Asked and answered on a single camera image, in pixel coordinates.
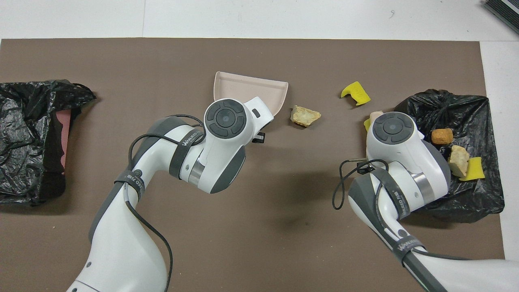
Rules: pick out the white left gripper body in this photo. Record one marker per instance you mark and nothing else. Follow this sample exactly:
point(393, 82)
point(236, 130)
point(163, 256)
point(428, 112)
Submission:
point(259, 121)

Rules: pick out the beige plastic dustpan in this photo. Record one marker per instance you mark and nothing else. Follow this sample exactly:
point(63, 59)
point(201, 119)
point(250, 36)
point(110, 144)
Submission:
point(251, 87)

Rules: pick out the hooked yellow sponge piece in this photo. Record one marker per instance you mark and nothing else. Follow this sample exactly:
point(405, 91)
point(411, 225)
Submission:
point(357, 93)

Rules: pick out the blocky yellow sponge piece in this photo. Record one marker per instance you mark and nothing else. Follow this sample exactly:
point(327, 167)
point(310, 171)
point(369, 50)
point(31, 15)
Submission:
point(367, 125)

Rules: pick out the beige brush with black bristles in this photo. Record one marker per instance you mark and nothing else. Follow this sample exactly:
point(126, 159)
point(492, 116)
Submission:
point(375, 117)

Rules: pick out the brown cork-like bread piece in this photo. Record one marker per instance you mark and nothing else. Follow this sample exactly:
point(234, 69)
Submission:
point(442, 136)

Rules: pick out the pale cream scrap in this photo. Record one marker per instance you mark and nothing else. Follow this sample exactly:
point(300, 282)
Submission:
point(459, 161)

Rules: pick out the small yellow sponge piece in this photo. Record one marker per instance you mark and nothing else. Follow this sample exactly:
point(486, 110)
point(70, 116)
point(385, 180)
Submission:
point(476, 172)

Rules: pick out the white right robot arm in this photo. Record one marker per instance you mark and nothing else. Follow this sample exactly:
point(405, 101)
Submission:
point(405, 162)

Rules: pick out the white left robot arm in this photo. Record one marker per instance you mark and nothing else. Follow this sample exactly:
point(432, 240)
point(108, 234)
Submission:
point(121, 243)

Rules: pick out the pink bin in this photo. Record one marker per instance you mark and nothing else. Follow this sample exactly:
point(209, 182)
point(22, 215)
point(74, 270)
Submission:
point(63, 121)

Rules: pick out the black plastic trash bag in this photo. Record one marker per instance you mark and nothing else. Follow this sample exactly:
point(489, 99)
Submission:
point(24, 174)
point(478, 121)

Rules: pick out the brown paper table mat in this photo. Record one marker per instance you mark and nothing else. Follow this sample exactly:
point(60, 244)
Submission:
point(284, 251)

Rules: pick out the dark grey ribbed object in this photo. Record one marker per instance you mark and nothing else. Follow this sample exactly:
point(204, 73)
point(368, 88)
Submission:
point(505, 10)

